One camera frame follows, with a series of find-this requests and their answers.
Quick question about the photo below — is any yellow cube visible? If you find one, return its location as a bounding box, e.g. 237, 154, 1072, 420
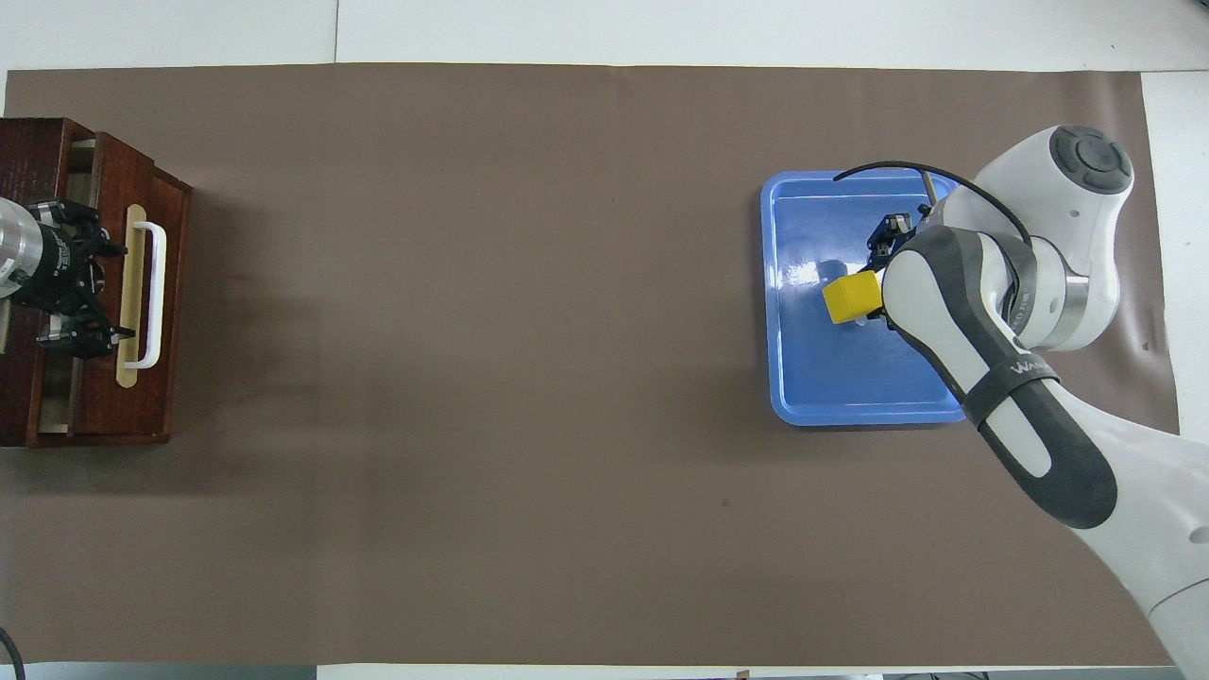
821, 271, 886, 326

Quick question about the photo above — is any blue plastic tray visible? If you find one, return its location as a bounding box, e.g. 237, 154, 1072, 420
759, 169, 979, 427

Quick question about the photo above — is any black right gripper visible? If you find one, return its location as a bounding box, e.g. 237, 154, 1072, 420
866, 202, 934, 277

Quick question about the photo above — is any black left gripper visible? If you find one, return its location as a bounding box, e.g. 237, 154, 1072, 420
17, 197, 139, 361

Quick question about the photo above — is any wooden drawer with white handle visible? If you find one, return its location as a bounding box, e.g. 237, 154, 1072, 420
26, 130, 194, 448

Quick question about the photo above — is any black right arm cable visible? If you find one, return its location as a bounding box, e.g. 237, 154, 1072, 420
832, 160, 1036, 252

